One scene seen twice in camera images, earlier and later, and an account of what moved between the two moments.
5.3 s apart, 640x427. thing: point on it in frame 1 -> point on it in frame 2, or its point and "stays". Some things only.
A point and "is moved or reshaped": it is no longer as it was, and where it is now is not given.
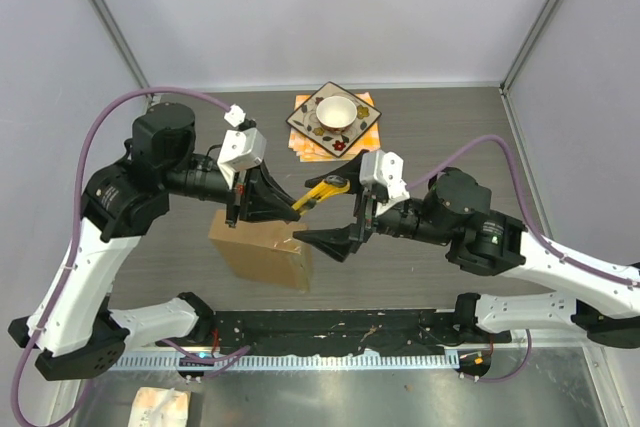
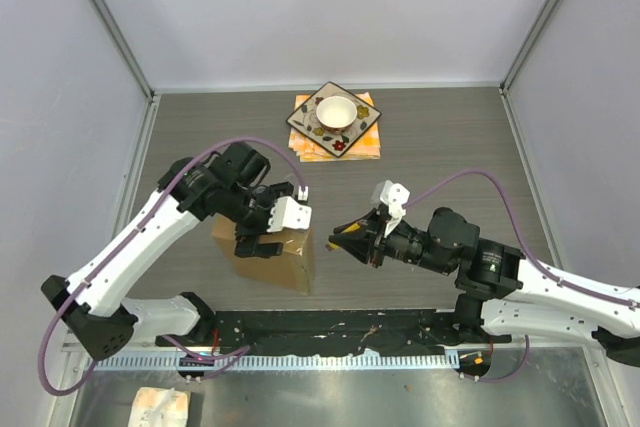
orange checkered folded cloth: [309, 150] stays
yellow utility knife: [334, 184] is moved or reshaped
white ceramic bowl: [336, 113] stays
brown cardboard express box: [264, 250] stays
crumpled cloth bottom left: [161, 407] stays
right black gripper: [338, 242] -> [360, 244]
